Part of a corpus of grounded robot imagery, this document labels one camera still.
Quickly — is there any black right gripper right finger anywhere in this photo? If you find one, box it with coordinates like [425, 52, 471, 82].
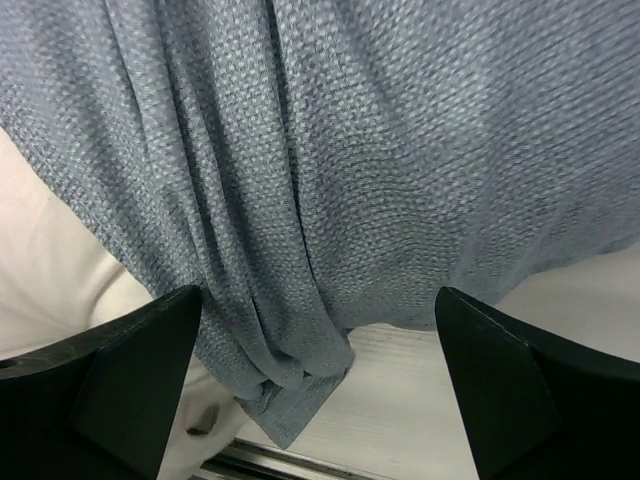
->
[435, 287, 639, 479]

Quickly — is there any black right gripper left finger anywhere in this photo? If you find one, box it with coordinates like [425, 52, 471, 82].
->
[1, 286, 202, 480]

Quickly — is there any white pillow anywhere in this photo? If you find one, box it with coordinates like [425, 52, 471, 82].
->
[1, 133, 245, 479]

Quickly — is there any blue pillowcase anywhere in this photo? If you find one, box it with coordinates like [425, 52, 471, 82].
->
[1, 1, 639, 447]

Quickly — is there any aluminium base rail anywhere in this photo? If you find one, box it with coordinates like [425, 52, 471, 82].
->
[196, 440, 380, 480]

